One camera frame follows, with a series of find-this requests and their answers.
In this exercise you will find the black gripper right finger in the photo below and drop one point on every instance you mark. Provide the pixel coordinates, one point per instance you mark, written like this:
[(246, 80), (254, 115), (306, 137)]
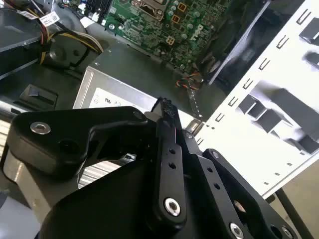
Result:
[(224, 189)]

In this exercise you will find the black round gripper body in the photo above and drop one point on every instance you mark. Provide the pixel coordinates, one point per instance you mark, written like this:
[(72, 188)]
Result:
[(112, 211)]

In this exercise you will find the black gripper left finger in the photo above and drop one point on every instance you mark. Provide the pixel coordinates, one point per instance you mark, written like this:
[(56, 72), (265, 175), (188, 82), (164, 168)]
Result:
[(62, 139)]

